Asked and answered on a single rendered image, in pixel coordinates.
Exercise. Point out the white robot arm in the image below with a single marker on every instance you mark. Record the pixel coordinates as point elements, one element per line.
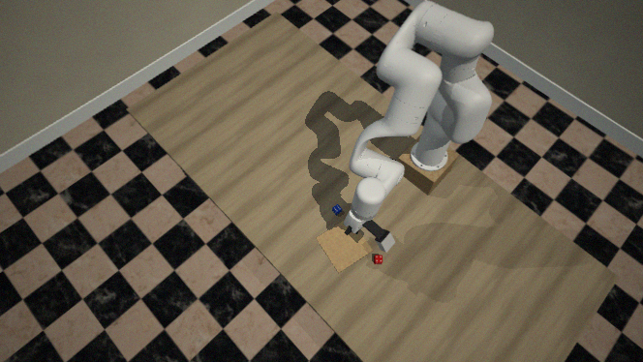
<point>460,108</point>

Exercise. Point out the brown mat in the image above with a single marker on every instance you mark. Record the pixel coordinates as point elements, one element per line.
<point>343,250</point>

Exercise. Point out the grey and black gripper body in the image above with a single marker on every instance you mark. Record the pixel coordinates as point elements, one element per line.
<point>354,222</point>

